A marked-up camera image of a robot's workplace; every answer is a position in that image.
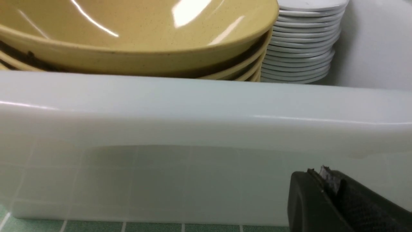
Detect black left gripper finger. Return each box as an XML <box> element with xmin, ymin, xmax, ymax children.
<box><xmin>287</xmin><ymin>166</ymin><xmax>412</xmax><ymax>232</ymax></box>

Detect yellow bowl stack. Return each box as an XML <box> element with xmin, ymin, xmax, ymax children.
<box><xmin>0</xmin><ymin>0</ymin><xmax>279</xmax><ymax>81</ymax></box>

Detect white dish stack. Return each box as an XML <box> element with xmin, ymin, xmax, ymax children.
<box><xmin>260</xmin><ymin>0</ymin><xmax>349</xmax><ymax>84</ymax></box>

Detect white plastic bin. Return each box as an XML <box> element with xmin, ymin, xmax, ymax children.
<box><xmin>1</xmin><ymin>0</ymin><xmax>411</xmax><ymax>226</ymax></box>

